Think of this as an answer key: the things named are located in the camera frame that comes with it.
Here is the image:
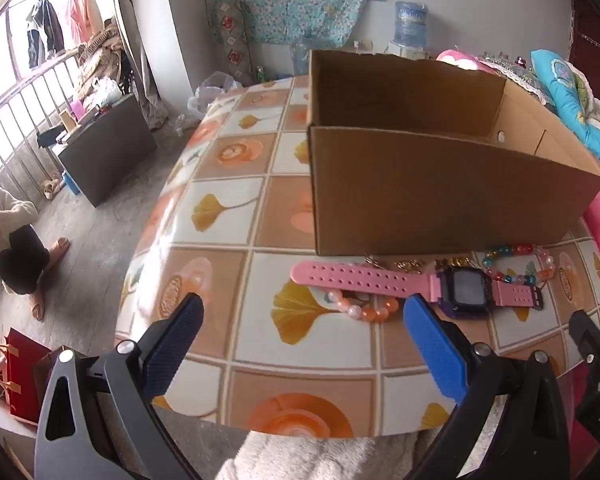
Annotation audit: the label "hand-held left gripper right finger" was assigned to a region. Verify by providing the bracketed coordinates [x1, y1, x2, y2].
[402, 294, 578, 480]

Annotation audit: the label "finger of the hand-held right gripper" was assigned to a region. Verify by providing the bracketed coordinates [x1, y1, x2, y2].
[568, 310, 600, 398]

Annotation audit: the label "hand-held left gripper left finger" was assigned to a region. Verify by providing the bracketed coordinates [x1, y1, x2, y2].
[34, 292, 205, 480]

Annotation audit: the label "peach bead bracelet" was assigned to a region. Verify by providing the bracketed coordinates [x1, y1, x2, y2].
[322, 287, 400, 323]

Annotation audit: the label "pink strap smartwatch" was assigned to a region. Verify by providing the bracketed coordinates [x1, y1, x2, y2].
[290, 260, 545, 320]

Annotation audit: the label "multicolour bead bracelet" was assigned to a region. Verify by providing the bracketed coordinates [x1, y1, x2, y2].
[481, 243, 556, 288]

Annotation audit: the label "brown cardboard box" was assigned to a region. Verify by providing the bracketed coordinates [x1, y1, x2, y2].
[306, 49, 600, 257]

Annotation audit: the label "white fleece garment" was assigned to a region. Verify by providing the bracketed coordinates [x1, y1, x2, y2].
[215, 427, 456, 480]

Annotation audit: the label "red gift bag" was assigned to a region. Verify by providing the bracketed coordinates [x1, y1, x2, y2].
[6, 327, 66, 423]

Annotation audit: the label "dark cabinet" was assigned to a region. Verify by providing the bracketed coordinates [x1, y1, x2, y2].
[36, 94, 158, 208]

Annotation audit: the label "blue patterned quilt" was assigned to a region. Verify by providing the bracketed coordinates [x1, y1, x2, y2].
[530, 49, 600, 176]

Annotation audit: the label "white plastic bag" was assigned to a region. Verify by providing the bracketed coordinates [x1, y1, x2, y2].
[187, 71, 243, 121]

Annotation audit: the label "lace trimmed patterned pillow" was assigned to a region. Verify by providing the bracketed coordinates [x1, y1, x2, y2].
[475, 55, 556, 106]

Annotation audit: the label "metal balcony railing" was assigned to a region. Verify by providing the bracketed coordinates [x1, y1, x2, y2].
[0, 50, 81, 191]

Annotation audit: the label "pile of cloth items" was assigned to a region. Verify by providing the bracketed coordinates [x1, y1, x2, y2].
[77, 20, 131, 96]

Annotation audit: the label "dark brown door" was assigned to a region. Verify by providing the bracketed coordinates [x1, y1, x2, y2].
[570, 0, 600, 106]

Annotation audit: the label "white water dispenser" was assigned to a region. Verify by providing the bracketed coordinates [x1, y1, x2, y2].
[380, 42, 431, 61]

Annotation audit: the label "folded patterned cushion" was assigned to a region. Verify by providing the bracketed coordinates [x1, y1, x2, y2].
[215, 0, 253, 86]

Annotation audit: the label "clear plastic water jug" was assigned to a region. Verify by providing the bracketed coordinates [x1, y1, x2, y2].
[291, 37, 313, 77]

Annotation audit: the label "blue water jug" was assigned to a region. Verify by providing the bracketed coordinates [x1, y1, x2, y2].
[393, 1, 429, 51]

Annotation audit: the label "dark hanging jacket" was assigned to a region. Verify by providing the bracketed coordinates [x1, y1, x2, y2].
[26, 0, 65, 68]

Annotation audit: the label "pink hanging garment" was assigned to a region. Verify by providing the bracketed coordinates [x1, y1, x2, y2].
[62, 0, 103, 41]

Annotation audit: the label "teal floral wall cloth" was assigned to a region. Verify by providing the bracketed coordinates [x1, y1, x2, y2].
[206, 0, 384, 46]

